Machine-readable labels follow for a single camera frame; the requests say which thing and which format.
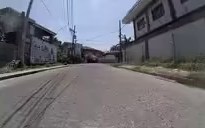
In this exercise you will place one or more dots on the red-roofed building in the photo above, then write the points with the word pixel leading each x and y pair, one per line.
pixel 91 52

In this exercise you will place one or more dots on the dark utility pole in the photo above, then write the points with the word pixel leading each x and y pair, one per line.
pixel 120 41

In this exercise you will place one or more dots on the grey concrete road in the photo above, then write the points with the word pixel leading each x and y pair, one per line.
pixel 100 96

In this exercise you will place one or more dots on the utility pole with crossarms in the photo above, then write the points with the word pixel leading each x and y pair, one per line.
pixel 73 43

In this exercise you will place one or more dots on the grass verge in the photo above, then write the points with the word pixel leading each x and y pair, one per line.
pixel 176 70

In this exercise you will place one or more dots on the raised concrete kerb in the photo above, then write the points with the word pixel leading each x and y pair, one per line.
pixel 20 72

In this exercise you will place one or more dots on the pale utility pole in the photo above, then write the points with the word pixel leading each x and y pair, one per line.
pixel 22 38

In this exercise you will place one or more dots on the large grey two-storey building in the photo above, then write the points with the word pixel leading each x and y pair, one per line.
pixel 186 40

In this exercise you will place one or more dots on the grey building with stone wall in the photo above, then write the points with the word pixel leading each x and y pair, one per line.
pixel 41 50

